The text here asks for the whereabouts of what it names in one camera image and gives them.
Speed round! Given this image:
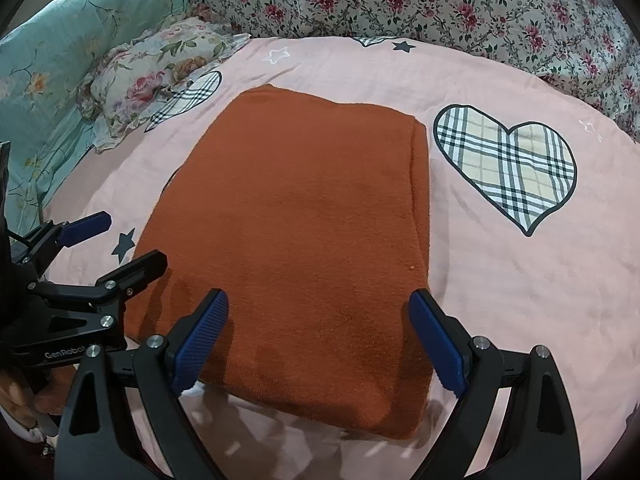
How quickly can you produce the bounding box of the floral ruffled pillow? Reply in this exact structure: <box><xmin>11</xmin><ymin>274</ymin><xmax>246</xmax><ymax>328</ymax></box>
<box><xmin>77</xmin><ymin>17</ymin><xmax>251</xmax><ymax>153</ymax></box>

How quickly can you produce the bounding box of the white rose-print quilt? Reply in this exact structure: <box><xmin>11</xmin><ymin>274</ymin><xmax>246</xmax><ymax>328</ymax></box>
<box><xmin>190</xmin><ymin>0</ymin><xmax>640</xmax><ymax>143</ymax></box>

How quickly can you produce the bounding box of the teal floral blanket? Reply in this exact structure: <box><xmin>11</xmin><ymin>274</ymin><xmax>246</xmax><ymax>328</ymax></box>
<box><xmin>0</xmin><ymin>0</ymin><xmax>201</xmax><ymax>226</ymax></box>

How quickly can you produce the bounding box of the person's left hand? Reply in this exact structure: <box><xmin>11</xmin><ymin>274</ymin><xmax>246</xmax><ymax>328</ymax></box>
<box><xmin>0</xmin><ymin>370</ymin><xmax>61</xmax><ymax>436</ymax></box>

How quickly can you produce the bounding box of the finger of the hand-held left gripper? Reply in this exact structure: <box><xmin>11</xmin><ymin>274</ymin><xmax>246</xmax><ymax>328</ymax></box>
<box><xmin>11</xmin><ymin>211</ymin><xmax>112</xmax><ymax>272</ymax></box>
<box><xmin>10</xmin><ymin>250</ymin><xmax>168</xmax><ymax>348</ymax></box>

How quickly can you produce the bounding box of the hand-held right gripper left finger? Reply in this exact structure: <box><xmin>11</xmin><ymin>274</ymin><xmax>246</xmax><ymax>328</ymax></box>
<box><xmin>55</xmin><ymin>288</ymin><xmax>230</xmax><ymax>480</ymax></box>

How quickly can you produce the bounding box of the orange knit sweater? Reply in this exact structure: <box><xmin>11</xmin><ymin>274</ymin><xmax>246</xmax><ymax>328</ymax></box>
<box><xmin>125</xmin><ymin>85</ymin><xmax>433</xmax><ymax>441</ymax></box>

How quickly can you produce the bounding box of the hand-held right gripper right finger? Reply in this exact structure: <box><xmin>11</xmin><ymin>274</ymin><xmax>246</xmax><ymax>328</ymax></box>
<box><xmin>409</xmin><ymin>288</ymin><xmax>582</xmax><ymax>480</ymax></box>

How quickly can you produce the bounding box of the pink bed sheet with hearts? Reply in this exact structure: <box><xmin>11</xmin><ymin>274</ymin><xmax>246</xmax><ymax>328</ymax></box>
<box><xmin>30</xmin><ymin>35</ymin><xmax>640</xmax><ymax>480</ymax></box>

